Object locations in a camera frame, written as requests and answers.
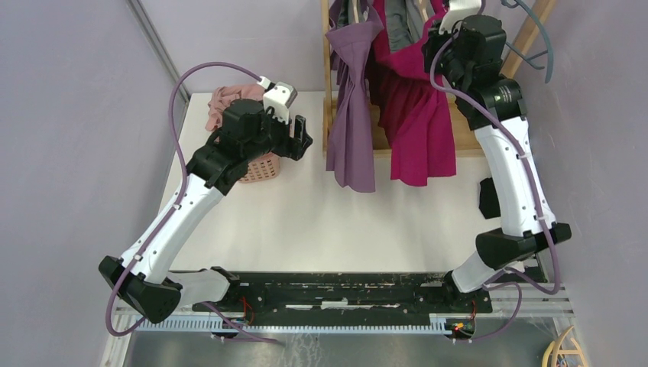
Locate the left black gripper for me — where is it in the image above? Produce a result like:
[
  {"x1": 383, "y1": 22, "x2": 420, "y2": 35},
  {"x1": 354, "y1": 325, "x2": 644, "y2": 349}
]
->
[{"x1": 243, "y1": 102, "x2": 313, "y2": 163}]

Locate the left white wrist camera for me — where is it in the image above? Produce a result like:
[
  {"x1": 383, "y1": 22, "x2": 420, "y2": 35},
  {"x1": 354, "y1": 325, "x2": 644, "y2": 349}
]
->
[{"x1": 257, "y1": 76, "x2": 298, "y2": 125}]

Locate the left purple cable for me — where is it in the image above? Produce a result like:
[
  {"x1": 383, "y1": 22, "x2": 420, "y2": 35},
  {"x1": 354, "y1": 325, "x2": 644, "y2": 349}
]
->
[{"x1": 105, "y1": 61, "x2": 282, "y2": 346}]

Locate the purple cable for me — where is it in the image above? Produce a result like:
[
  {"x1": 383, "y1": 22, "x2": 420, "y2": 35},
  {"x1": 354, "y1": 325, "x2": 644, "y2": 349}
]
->
[
  {"x1": 429, "y1": 0, "x2": 562, "y2": 346},
  {"x1": 105, "y1": 61, "x2": 282, "y2": 346}
]

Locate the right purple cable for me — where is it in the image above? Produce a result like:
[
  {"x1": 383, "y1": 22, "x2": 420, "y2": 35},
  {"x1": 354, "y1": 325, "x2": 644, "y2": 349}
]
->
[{"x1": 429, "y1": 0, "x2": 562, "y2": 346}]

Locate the orange plastic basket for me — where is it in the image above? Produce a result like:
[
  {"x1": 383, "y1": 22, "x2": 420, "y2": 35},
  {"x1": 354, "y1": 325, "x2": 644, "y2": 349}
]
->
[{"x1": 239, "y1": 153, "x2": 280, "y2": 184}]

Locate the pink pleated skirt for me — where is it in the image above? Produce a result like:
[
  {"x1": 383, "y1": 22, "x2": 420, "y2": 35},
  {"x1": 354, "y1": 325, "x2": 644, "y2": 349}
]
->
[{"x1": 205, "y1": 84, "x2": 265, "y2": 132}]

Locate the wooden clothes rack frame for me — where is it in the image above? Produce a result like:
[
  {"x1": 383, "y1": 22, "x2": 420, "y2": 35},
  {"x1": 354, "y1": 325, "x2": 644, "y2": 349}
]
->
[{"x1": 319, "y1": 0, "x2": 559, "y2": 159}]

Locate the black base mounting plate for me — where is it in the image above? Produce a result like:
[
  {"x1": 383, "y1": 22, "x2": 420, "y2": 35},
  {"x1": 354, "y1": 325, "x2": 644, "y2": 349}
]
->
[{"x1": 214, "y1": 271, "x2": 493, "y2": 326}]

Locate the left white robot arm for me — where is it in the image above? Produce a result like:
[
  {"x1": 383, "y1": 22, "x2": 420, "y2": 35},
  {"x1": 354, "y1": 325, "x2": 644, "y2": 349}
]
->
[{"x1": 99, "y1": 99, "x2": 313, "y2": 324}]

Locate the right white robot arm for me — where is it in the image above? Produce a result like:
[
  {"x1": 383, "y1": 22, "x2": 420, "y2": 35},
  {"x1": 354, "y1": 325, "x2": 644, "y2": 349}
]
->
[{"x1": 422, "y1": 15, "x2": 572, "y2": 312}]

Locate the grey slotted cable duct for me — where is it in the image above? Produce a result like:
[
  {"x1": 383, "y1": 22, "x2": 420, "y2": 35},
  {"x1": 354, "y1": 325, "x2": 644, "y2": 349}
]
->
[{"x1": 132, "y1": 316, "x2": 475, "y2": 336}]

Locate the purple pleated skirt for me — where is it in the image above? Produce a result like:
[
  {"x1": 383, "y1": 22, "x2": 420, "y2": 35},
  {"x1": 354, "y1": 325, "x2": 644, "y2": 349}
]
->
[{"x1": 326, "y1": 1, "x2": 384, "y2": 193}]

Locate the wooden hanger on floor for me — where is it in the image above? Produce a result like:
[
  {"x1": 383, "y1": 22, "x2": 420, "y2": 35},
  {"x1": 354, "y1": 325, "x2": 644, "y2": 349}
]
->
[{"x1": 540, "y1": 326, "x2": 591, "y2": 367}]

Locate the magenta skirt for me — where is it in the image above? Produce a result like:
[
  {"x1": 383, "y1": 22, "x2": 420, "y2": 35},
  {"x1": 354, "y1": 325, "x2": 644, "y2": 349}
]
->
[{"x1": 365, "y1": 1, "x2": 456, "y2": 187}]

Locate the blue-grey plastic hanger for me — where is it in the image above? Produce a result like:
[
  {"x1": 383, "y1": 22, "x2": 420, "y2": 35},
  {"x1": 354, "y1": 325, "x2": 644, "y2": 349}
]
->
[{"x1": 501, "y1": 0, "x2": 557, "y2": 84}]

